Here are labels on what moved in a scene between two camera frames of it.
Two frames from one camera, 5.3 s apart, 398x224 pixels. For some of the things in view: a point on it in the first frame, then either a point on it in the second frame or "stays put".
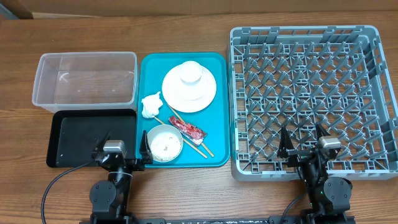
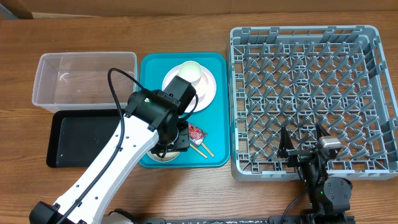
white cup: x=190 y=73 stays put
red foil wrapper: x=189 y=132 stays put
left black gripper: x=138 y=164 → x=182 y=143
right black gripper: x=298 y=157 stays put
